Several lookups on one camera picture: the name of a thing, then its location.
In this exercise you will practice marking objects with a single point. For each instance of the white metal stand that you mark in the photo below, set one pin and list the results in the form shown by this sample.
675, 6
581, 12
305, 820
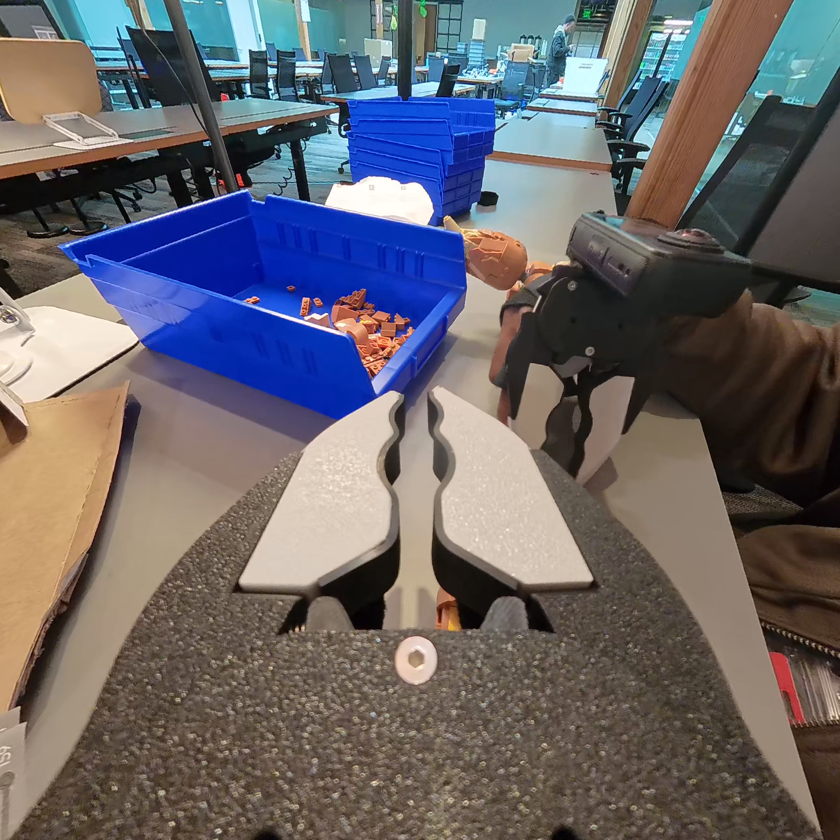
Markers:
59, 348

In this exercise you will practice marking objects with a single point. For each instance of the black pole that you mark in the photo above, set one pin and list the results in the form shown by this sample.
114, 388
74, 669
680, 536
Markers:
197, 92

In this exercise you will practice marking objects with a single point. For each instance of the wooden pillar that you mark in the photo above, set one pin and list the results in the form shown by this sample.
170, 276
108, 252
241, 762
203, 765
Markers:
709, 105

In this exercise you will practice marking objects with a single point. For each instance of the black office chair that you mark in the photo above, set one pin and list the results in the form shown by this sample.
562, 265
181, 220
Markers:
761, 171

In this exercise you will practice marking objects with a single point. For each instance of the stack of blue bins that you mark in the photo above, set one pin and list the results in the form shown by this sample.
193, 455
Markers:
420, 145

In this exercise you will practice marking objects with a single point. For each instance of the pile of brown toy bricks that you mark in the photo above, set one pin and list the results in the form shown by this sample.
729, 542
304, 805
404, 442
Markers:
374, 335

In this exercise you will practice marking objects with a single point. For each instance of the blue plastic bin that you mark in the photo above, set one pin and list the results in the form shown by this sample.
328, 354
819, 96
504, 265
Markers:
171, 282

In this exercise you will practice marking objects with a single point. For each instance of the printed cardboard box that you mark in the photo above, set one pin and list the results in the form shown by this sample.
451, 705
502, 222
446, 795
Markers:
46, 525

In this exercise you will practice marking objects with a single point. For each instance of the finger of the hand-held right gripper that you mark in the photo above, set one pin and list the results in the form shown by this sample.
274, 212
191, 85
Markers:
604, 440
534, 414

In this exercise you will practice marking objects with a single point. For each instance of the long wooden table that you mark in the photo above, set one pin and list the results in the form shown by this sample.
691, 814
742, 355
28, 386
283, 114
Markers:
197, 125

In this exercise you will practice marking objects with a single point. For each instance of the white crumpled bag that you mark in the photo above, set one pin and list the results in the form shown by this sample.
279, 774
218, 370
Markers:
381, 200

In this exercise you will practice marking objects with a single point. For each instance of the brown toy brick assembly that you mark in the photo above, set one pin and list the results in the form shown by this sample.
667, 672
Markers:
446, 612

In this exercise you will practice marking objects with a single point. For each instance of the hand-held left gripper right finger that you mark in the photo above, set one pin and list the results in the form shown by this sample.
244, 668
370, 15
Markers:
512, 519

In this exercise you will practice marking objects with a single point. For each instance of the brown toy figure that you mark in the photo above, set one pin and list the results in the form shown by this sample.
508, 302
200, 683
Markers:
496, 256

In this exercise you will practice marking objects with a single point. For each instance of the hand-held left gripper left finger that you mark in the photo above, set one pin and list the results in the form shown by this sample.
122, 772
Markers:
315, 525

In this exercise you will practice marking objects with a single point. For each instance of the person's right forearm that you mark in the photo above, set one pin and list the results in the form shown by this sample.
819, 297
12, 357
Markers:
775, 394

